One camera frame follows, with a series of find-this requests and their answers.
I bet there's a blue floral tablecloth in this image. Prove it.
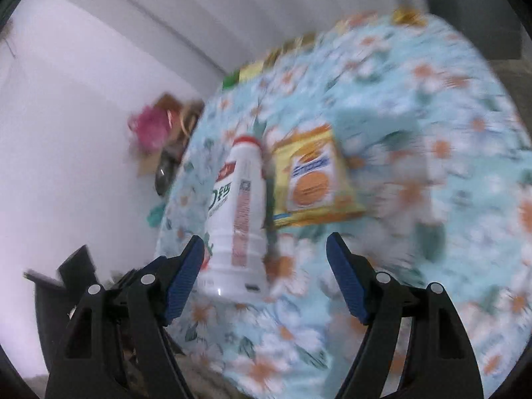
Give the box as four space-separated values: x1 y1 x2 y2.
154 8 532 399

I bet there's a white plastic bottle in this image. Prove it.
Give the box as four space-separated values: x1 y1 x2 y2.
199 134 271 302

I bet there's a teal plastic bag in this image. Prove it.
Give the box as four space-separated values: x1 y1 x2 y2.
145 203 167 229

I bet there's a gold green candy wrapper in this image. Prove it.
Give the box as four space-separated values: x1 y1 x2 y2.
222 60 275 92

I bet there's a dark round object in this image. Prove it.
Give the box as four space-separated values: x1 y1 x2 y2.
155 152 179 196

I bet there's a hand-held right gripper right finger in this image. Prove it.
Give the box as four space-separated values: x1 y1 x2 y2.
325 233 485 399

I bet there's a white curtain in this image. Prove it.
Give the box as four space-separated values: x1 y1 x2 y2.
42 0 425 79

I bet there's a grey cabinet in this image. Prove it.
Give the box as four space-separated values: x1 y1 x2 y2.
420 0 524 61

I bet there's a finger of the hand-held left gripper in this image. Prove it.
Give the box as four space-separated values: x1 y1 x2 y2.
24 244 100 341

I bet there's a pink plastic bag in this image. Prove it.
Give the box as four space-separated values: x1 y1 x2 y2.
129 106 171 152

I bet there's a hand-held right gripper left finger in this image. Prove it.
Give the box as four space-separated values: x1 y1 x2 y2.
44 235 206 399

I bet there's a yellow biscuit packet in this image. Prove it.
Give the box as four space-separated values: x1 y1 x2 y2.
270 124 366 228

